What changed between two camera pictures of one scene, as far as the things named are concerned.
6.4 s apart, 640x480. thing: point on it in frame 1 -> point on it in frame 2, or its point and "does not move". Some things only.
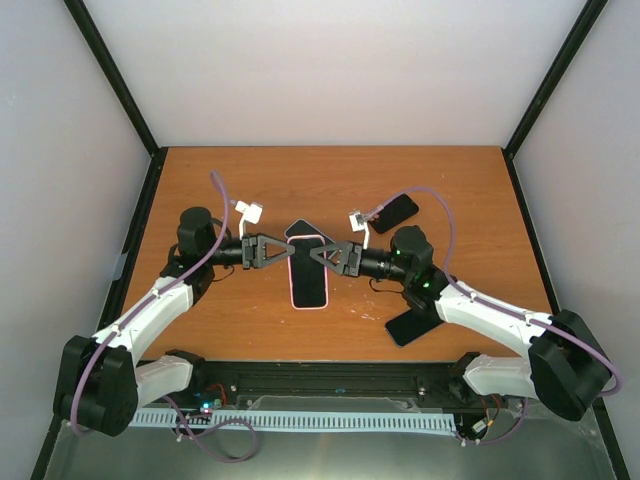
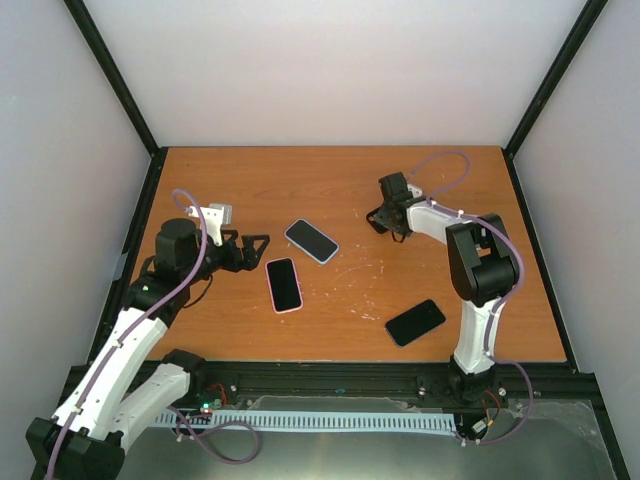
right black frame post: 585,24 does not move
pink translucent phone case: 308,276 -> 284,285
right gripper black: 349,257 -> 381,216
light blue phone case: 303,228 does not move
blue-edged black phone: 409,326 does not move
